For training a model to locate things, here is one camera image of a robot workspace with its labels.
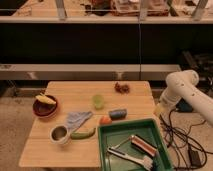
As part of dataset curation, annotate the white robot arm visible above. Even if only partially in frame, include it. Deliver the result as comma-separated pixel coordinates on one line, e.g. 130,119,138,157
154,70,213,127

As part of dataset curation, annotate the green plastic cup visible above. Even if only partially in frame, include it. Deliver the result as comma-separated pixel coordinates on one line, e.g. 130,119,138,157
92,94,104,110

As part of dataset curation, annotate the metal measuring cup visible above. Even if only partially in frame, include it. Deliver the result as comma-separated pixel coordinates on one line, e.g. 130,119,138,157
50,125,69,145

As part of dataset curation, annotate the dark red berry cluster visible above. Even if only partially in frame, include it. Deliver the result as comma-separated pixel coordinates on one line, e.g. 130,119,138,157
114,82,130,94

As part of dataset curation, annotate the metal spoon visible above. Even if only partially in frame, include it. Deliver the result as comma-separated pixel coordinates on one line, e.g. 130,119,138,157
109,135,135,149

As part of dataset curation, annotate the orange tomato toy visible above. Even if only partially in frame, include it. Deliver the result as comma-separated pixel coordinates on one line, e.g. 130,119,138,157
99,116,112,125

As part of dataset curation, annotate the green plastic tray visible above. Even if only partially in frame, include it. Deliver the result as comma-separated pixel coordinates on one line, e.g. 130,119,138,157
98,119,173,171

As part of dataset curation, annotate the black power adapter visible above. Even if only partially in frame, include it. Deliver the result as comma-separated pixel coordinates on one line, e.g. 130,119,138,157
188,149,201,167

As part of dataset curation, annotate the green pepper toy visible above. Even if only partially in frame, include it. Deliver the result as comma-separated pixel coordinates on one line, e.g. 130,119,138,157
70,128,96,140

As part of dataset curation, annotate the grey blue cloth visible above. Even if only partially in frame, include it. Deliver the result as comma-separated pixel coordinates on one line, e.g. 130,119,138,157
65,111,93,132

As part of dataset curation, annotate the wooden table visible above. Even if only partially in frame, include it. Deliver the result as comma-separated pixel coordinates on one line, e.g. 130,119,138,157
19,81,155,169

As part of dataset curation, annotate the red bowl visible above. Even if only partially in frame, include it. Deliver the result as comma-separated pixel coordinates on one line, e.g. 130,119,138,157
33,95,58,118

